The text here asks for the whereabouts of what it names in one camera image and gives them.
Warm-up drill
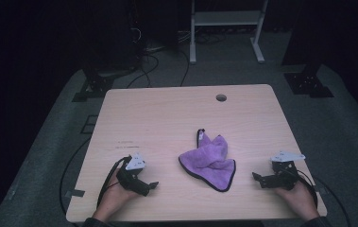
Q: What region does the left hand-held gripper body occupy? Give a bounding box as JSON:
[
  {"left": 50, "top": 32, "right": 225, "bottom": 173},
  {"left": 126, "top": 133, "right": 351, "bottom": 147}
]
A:
[{"left": 116, "top": 152, "right": 151, "bottom": 197}]

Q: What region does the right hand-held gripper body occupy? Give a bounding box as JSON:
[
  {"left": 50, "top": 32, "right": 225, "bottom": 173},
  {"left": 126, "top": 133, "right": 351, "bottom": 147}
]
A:
[{"left": 270, "top": 150, "right": 306, "bottom": 191}]

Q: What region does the purple cloth with black trim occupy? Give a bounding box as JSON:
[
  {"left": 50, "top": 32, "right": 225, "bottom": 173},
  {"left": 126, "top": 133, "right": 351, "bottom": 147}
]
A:
[{"left": 178, "top": 128, "right": 237, "bottom": 193}]

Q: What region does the person's left hand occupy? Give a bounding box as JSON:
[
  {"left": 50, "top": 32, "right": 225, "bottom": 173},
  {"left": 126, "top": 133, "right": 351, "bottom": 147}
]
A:
[{"left": 92, "top": 175, "right": 140, "bottom": 223}]

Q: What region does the person's right hand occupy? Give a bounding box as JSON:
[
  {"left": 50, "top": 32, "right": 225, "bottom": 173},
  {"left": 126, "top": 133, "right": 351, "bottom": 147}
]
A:
[{"left": 275, "top": 183, "right": 321, "bottom": 221}]

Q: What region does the grey floor tape strip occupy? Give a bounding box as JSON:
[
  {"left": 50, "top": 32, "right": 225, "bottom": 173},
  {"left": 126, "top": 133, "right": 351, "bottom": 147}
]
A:
[{"left": 64, "top": 188, "right": 86, "bottom": 200}]

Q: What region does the white metal stand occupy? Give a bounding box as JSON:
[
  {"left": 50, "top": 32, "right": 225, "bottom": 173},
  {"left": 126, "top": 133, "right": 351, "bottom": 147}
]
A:
[{"left": 189, "top": 0, "right": 269, "bottom": 65}]

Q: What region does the left hand-held gripper black cable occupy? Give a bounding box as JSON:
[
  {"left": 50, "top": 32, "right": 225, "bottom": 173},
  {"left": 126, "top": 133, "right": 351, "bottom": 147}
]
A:
[{"left": 96, "top": 156, "right": 132, "bottom": 208}]

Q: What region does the hand-held gripper black cable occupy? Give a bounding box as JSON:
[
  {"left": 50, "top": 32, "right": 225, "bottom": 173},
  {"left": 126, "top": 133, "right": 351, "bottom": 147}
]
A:
[
  {"left": 295, "top": 169, "right": 320, "bottom": 207},
  {"left": 96, "top": 156, "right": 132, "bottom": 208}
]

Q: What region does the right hand-held gripper black cable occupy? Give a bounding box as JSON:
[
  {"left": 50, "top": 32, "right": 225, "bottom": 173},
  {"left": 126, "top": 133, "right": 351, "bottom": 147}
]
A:
[{"left": 295, "top": 169, "right": 320, "bottom": 207}]

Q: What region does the long black floor cable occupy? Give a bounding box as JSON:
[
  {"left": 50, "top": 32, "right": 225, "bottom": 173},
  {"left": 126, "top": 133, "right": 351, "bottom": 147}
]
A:
[{"left": 59, "top": 137, "right": 92, "bottom": 221}]

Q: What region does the dark floor outlet frame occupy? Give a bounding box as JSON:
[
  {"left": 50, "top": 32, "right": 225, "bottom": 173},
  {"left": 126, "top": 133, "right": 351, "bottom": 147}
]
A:
[{"left": 79, "top": 114, "right": 99, "bottom": 135}]

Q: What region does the black stand base plate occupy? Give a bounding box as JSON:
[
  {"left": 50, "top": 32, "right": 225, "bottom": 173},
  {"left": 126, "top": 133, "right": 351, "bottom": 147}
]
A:
[
  {"left": 71, "top": 69, "right": 115, "bottom": 103},
  {"left": 283, "top": 64, "right": 335, "bottom": 99}
]

